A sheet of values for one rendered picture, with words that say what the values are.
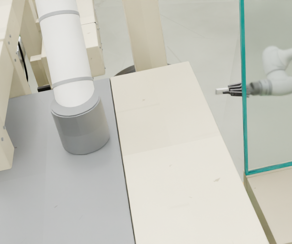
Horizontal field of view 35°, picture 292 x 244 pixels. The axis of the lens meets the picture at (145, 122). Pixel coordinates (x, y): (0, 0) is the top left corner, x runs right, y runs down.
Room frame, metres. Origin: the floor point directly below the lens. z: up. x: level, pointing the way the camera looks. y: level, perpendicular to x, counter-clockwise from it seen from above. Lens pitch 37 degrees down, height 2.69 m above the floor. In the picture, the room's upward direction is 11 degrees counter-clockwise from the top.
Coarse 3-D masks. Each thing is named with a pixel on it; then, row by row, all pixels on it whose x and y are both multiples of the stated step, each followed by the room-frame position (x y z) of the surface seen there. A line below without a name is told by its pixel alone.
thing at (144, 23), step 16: (128, 0) 1.63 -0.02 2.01; (144, 0) 1.63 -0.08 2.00; (128, 16) 1.63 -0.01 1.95; (144, 16) 1.63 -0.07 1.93; (128, 32) 1.66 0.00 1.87; (144, 32) 1.63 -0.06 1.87; (160, 32) 1.63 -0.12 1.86; (144, 48) 1.63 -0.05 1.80; (160, 48) 1.63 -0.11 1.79; (144, 64) 1.63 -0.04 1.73; (160, 64) 1.63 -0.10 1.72
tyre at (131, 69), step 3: (168, 63) 2.11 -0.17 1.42; (129, 66) 2.10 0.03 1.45; (132, 66) 2.08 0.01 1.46; (123, 69) 2.10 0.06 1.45; (126, 69) 2.08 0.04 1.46; (129, 69) 2.06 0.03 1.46; (132, 69) 2.05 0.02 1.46; (120, 72) 2.09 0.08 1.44; (123, 72) 2.06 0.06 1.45; (126, 72) 2.05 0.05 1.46; (129, 72) 2.04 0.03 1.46; (132, 72) 2.03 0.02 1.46; (117, 75) 2.07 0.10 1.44; (120, 75) 2.05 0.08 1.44
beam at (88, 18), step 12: (84, 0) 2.27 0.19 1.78; (84, 12) 2.13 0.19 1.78; (84, 24) 1.99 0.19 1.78; (96, 24) 2.02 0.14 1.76; (84, 36) 1.87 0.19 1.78; (96, 36) 1.85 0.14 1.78; (96, 48) 1.76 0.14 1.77; (96, 60) 1.76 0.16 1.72; (48, 72) 1.76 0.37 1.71; (96, 72) 1.76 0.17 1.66
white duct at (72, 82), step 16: (48, 0) 1.31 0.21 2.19; (64, 0) 1.31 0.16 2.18; (48, 16) 1.28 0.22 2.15; (64, 16) 1.28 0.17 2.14; (48, 32) 1.26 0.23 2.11; (64, 32) 1.24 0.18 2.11; (80, 32) 1.27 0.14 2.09; (48, 48) 1.24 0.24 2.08; (64, 48) 1.21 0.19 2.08; (80, 48) 1.23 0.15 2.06; (48, 64) 1.22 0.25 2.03; (64, 64) 1.18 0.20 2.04; (80, 64) 1.19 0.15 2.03; (64, 80) 1.15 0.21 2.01; (80, 80) 1.16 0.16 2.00; (64, 96) 1.13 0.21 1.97; (80, 96) 1.12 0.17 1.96
